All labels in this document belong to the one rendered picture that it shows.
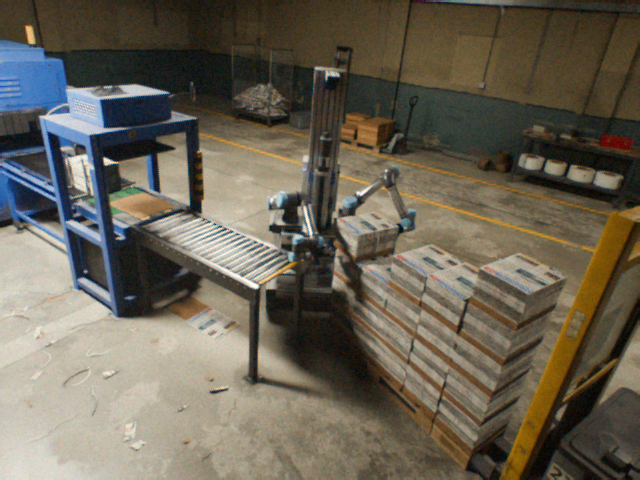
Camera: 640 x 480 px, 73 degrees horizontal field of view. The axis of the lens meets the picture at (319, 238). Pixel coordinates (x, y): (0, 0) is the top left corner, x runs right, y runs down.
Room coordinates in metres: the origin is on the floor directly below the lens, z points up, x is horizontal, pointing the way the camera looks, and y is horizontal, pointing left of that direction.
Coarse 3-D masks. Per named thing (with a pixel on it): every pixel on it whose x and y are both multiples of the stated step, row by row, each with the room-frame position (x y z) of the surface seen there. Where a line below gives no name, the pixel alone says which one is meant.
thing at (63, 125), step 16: (176, 112) 3.81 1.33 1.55; (48, 128) 3.20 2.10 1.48; (64, 128) 3.07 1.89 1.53; (80, 128) 3.02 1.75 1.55; (96, 128) 3.08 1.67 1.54; (112, 128) 3.11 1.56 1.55; (128, 128) 3.14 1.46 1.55; (144, 128) 3.25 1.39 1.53; (160, 128) 3.37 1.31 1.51; (176, 128) 3.49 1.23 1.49; (112, 144) 3.02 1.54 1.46
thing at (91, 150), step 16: (96, 144) 2.92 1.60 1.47; (96, 160) 2.91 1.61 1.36; (96, 176) 2.89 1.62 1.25; (96, 192) 2.90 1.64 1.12; (96, 208) 2.92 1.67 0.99; (112, 224) 2.95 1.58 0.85; (112, 240) 2.94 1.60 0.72; (112, 256) 2.92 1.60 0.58; (112, 272) 2.90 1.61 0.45; (112, 288) 2.89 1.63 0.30; (112, 304) 2.92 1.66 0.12
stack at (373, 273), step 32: (384, 256) 2.87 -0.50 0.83; (384, 288) 2.49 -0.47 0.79; (352, 320) 2.70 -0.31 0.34; (384, 320) 2.44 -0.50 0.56; (416, 320) 2.25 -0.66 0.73; (384, 352) 2.40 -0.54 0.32; (416, 352) 2.20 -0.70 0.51; (448, 352) 2.03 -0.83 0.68; (416, 384) 2.15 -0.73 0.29; (416, 416) 2.10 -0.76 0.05
